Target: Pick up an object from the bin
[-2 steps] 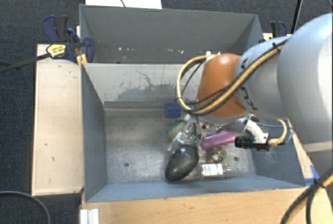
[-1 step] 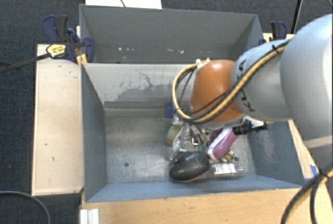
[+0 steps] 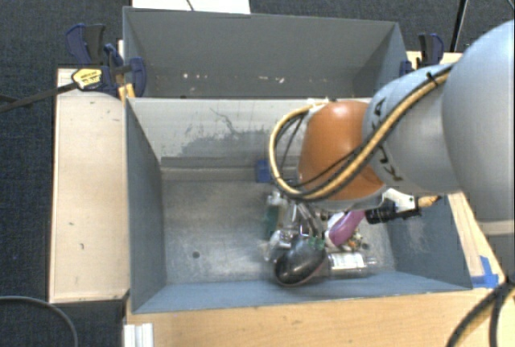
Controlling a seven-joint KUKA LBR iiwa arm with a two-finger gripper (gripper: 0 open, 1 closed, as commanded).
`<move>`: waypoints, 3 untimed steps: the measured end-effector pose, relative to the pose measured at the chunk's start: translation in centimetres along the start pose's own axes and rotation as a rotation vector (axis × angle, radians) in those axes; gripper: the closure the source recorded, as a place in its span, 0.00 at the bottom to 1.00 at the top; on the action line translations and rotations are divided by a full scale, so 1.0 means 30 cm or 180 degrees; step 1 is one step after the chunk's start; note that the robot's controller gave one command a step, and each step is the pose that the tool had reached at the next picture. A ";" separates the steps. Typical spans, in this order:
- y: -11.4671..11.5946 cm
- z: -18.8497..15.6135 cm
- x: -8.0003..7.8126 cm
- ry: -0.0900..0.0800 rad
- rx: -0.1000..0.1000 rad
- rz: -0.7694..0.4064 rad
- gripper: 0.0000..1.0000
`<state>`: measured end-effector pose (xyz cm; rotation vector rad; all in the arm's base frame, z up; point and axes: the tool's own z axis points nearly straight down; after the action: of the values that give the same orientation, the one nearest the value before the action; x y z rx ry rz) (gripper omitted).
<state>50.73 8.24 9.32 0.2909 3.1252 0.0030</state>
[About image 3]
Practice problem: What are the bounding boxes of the green packet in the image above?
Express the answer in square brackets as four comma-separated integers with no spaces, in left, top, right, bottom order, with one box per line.
[263,204,281,238]

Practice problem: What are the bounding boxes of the black round bowl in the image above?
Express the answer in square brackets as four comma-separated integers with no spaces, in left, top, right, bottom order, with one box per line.
[273,235,330,289]

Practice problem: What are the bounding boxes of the pink plastic bottle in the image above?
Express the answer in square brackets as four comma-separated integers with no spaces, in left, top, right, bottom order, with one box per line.
[324,209,367,248]

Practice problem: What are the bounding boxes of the small blue block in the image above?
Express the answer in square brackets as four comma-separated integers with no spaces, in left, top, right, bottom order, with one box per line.
[254,159,271,184]

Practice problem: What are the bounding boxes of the clear plastic bottle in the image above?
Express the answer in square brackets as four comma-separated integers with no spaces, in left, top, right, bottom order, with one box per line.
[328,250,379,279]

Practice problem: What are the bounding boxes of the grey metal bin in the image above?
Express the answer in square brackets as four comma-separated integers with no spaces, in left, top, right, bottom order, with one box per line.
[122,6,474,316]

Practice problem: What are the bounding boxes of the pale wood board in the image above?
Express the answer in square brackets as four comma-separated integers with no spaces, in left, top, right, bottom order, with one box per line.
[47,67,132,304]

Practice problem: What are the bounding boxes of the black cylinder on white bracket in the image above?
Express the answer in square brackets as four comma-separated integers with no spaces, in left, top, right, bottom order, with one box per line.
[364,188,423,225]

